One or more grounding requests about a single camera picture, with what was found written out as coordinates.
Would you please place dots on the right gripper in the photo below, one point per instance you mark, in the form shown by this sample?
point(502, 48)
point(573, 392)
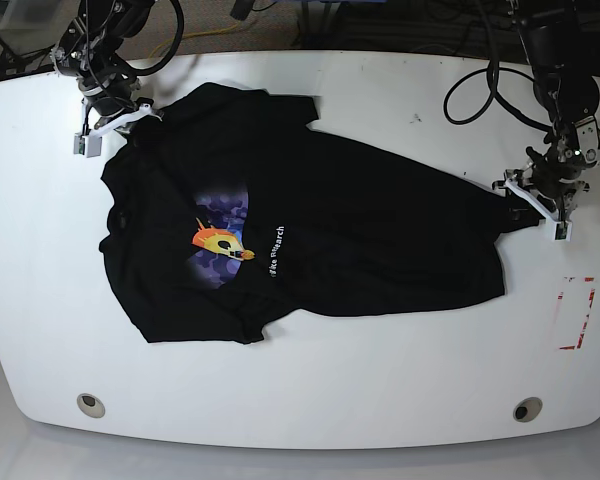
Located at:
point(108, 91)

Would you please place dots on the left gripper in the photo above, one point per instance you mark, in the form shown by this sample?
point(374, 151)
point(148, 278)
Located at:
point(555, 176)

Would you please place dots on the black graphic T-shirt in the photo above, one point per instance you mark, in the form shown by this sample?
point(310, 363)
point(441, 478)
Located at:
point(230, 212)

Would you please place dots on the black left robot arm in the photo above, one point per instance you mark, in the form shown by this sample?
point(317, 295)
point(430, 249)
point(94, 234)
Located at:
point(552, 40)

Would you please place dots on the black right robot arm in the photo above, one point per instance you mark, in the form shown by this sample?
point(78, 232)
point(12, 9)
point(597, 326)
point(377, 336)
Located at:
point(87, 51)

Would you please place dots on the red tape rectangle marking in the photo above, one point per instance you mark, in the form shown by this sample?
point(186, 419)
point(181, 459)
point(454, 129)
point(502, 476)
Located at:
point(573, 311)

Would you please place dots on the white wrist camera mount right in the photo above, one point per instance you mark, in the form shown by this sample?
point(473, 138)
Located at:
point(88, 140)

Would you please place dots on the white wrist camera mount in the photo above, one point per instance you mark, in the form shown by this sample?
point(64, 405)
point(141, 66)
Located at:
point(556, 213)
point(88, 140)

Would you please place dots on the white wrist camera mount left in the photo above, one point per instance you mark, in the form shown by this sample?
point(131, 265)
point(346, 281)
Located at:
point(556, 213)

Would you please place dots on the right table cable grommet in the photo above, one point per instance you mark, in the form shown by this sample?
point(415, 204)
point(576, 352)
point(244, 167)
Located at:
point(527, 410)

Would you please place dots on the table cable grommet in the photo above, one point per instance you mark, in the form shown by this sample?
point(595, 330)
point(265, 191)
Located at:
point(527, 410)
point(90, 405)

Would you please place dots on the left table cable grommet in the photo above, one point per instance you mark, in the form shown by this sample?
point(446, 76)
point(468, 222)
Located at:
point(90, 405)

